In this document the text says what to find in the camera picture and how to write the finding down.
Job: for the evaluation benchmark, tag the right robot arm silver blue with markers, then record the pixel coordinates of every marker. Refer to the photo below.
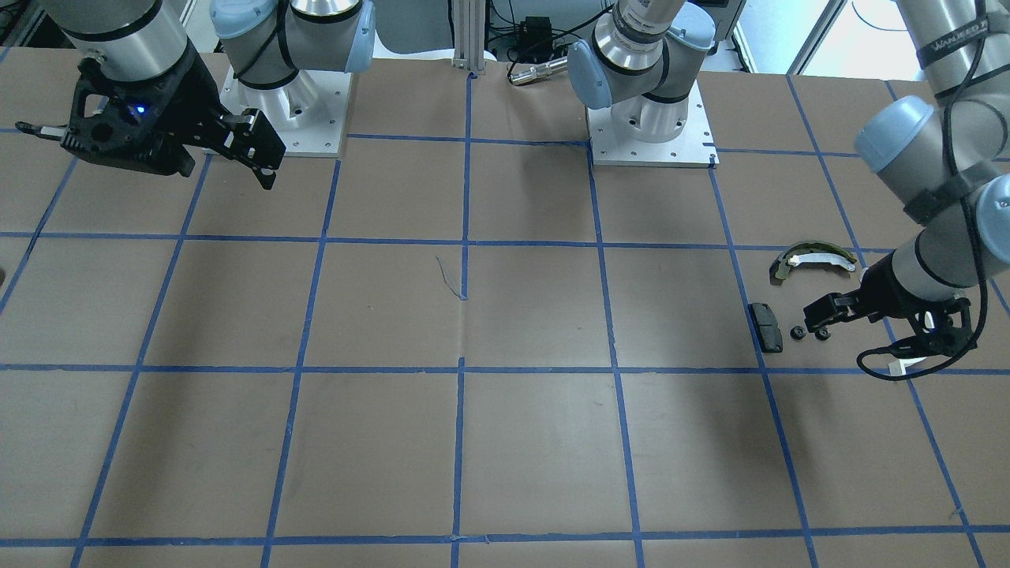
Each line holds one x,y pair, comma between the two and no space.
268,42

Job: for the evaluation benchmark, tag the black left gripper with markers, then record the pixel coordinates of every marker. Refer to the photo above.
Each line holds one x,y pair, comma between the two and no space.
887,293

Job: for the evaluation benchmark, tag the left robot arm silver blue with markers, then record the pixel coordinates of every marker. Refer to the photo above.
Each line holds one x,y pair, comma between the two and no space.
937,158

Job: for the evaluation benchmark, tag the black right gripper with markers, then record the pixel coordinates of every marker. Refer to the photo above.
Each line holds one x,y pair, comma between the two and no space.
183,112

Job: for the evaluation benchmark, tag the dark grey brake pad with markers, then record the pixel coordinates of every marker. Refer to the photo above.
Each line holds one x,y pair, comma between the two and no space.
766,328

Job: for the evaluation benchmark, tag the olive curved brake shoe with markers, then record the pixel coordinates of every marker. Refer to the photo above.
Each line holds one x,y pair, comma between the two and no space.
804,252

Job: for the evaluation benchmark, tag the white curved plastic bracket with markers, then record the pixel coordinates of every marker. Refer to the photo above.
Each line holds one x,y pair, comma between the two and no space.
901,367

